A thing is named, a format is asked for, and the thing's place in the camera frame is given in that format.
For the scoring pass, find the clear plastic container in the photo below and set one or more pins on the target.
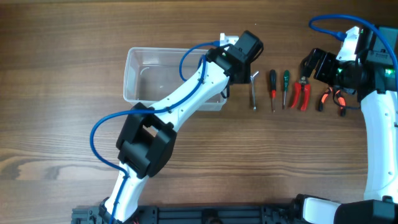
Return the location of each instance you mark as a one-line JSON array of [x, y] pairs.
[[152, 73]]

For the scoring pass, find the red handled pruning shears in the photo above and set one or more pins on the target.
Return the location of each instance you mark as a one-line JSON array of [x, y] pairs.
[[302, 89]]

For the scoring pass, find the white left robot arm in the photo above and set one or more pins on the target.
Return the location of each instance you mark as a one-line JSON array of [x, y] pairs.
[[147, 139]]

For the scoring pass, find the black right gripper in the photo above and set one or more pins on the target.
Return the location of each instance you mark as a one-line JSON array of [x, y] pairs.
[[322, 73]]

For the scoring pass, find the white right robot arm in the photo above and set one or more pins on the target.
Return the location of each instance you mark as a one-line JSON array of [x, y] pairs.
[[379, 108]]

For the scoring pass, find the orange black needle-nose pliers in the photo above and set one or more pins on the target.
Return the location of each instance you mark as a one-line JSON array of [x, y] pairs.
[[337, 96]]

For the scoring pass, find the black red screwdriver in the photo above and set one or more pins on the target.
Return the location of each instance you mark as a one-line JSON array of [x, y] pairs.
[[272, 77]]

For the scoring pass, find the green handled screwdriver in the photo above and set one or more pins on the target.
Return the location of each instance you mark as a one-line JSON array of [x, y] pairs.
[[286, 78]]

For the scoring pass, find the silver hex wrench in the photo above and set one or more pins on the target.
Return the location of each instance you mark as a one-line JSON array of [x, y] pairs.
[[253, 89]]

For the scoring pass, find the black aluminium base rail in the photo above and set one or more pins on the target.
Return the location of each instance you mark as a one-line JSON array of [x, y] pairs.
[[265, 214]]

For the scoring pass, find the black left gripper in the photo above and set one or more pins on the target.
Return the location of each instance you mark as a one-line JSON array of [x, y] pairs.
[[247, 76]]

